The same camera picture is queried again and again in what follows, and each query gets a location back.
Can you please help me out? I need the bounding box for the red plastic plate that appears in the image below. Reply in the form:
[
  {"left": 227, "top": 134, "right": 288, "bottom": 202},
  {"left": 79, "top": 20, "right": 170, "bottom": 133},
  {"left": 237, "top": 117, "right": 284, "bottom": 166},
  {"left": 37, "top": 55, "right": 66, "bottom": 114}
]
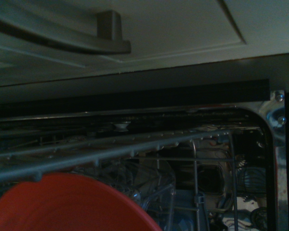
[{"left": 0, "top": 173, "right": 163, "bottom": 231}]

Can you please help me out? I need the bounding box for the stainless steel dishwasher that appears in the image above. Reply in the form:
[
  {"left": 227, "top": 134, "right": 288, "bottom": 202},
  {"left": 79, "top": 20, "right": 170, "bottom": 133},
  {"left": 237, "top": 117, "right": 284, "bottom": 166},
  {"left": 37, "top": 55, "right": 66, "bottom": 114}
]
[{"left": 0, "top": 53, "right": 289, "bottom": 231}]

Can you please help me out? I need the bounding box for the cream cabinet front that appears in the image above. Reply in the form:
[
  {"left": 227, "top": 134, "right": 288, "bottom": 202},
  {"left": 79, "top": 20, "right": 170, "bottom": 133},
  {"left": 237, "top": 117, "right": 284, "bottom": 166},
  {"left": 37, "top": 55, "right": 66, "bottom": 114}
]
[{"left": 0, "top": 0, "right": 289, "bottom": 88}]

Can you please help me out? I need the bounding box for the grey wire dishwasher rack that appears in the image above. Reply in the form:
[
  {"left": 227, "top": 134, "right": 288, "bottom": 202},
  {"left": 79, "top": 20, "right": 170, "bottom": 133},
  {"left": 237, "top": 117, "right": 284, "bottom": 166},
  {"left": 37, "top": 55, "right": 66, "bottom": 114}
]
[{"left": 0, "top": 128, "right": 268, "bottom": 231}]

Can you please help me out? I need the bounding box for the curved metal cabinet handle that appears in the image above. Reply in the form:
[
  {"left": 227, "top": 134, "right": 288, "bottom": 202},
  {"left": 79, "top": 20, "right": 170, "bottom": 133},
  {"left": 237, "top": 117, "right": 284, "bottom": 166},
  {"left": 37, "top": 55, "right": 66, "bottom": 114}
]
[{"left": 0, "top": 9, "right": 132, "bottom": 56}]

